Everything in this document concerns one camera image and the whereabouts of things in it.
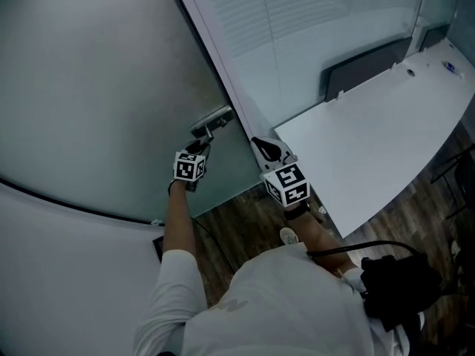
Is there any black wristband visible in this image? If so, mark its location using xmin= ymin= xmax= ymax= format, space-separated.
xmin=284 ymin=202 xmax=311 ymax=221

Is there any frosted glass door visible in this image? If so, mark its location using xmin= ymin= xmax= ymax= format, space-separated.
xmin=0 ymin=0 xmax=259 ymax=226

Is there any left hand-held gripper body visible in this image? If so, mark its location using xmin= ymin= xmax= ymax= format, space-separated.
xmin=171 ymin=143 xmax=214 ymax=193

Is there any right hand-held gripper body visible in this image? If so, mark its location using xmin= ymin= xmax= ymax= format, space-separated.
xmin=250 ymin=135 xmax=311 ymax=208

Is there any long dark grey desk divider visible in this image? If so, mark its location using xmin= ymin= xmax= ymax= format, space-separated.
xmin=321 ymin=37 xmax=413 ymax=102

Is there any black chair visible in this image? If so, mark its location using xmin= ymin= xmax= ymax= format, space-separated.
xmin=430 ymin=148 xmax=475 ymax=220

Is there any white desk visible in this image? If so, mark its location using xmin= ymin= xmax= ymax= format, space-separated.
xmin=273 ymin=37 xmax=475 ymax=239

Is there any white shoe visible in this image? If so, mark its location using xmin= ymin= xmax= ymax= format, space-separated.
xmin=280 ymin=227 xmax=300 ymax=245

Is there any metal door handle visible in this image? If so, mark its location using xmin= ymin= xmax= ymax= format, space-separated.
xmin=189 ymin=105 xmax=237 ymax=145

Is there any person's right forearm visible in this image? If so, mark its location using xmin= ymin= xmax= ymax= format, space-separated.
xmin=284 ymin=208 xmax=353 ymax=274

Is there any black equipment pack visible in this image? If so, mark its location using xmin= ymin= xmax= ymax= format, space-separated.
xmin=360 ymin=254 xmax=443 ymax=333

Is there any person's white shirt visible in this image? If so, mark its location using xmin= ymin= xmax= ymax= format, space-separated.
xmin=133 ymin=243 xmax=376 ymax=356

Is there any thick black cable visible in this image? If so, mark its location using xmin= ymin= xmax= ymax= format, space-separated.
xmin=306 ymin=240 xmax=421 ymax=260

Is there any thin black cable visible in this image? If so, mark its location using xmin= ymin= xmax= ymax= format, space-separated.
xmin=191 ymin=217 xmax=235 ymax=274

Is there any short dark grey desk divider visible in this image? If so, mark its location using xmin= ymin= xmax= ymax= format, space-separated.
xmin=421 ymin=24 xmax=451 ymax=51

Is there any small blue white object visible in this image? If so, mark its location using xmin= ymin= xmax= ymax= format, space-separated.
xmin=441 ymin=60 xmax=465 ymax=76

